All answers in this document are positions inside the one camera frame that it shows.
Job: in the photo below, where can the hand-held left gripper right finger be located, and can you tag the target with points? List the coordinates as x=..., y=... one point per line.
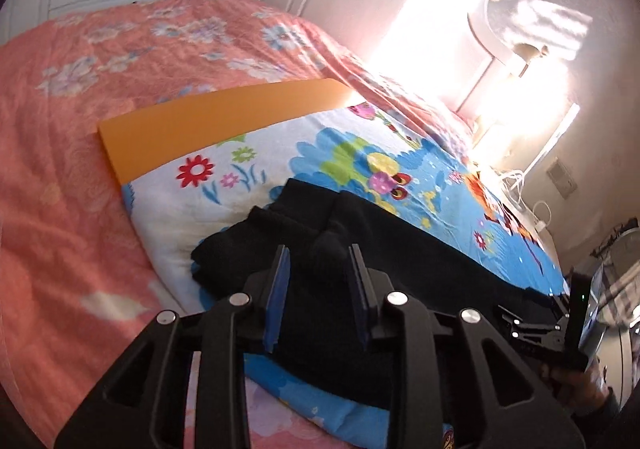
x=360, y=299

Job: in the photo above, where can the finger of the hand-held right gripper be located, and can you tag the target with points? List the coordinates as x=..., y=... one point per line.
x=525, y=326
x=560, y=304

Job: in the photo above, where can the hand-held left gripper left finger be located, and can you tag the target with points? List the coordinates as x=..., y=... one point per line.
x=280, y=294

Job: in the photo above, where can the black pants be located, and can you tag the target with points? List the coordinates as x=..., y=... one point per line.
x=310, y=229

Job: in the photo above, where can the person's right forearm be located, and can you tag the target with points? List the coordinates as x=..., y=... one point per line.
x=607, y=411

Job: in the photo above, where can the person's right hand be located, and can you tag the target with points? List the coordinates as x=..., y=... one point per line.
x=582, y=386

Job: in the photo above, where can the patterned woven cloth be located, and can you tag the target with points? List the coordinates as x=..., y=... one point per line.
x=620, y=294

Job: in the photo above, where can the white footboard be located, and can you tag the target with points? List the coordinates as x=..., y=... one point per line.
x=620, y=359

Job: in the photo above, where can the grey standing fan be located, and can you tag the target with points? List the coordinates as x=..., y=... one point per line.
x=622, y=249

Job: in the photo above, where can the white nightstand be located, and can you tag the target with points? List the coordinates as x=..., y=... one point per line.
x=525, y=209

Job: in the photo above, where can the cartoon printed blanket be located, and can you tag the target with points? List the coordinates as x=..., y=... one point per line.
x=350, y=164

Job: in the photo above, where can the pink floral bedspread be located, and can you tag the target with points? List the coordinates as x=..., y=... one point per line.
x=75, y=179

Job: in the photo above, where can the white wall socket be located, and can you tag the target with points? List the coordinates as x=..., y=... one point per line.
x=562, y=178

